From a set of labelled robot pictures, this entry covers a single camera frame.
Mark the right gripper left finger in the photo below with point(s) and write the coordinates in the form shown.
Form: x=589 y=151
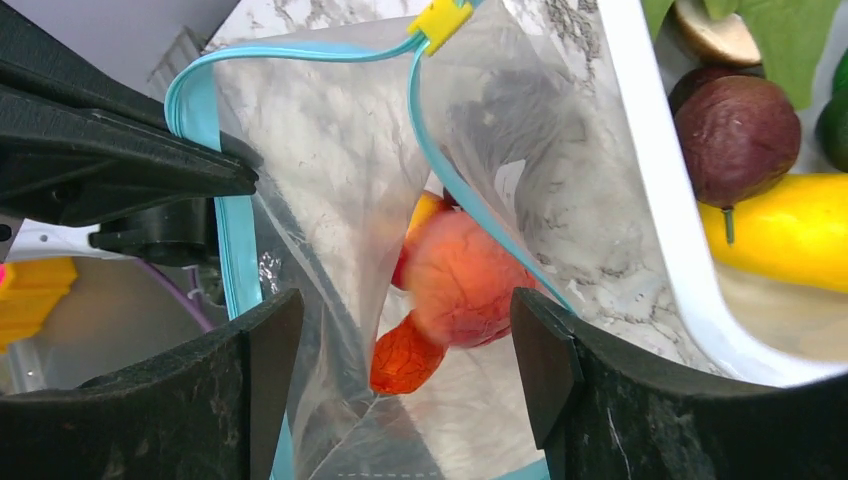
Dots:
x=210 y=408

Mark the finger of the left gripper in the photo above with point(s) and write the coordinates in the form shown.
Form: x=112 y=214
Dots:
x=79 y=148

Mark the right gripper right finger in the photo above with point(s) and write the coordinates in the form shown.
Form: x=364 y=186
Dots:
x=602 y=408

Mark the orange carrot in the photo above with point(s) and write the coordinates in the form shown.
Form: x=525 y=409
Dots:
x=404 y=359

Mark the peach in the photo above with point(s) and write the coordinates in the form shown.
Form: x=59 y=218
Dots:
x=461 y=281

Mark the clear zip top bag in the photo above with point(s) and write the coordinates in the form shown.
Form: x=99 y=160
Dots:
x=525 y=103

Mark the red apple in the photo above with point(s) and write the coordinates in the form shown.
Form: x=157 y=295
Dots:
x=428 y=207

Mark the orange yellow plastic object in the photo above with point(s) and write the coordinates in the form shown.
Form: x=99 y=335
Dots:
x=30 y=290

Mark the yellow lemon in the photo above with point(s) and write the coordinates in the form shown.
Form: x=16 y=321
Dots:
x=794 y=233

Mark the dark purple passion fruit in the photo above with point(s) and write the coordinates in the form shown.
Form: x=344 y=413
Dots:
x=739 y=134

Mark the green avocado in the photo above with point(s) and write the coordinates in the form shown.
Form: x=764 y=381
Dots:
x=831 y=127

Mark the brown mushroom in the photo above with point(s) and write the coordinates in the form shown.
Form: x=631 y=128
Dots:
x=726 y=41

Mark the green leaf vegetable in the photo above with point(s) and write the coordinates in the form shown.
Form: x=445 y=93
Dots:
x=790 y=35

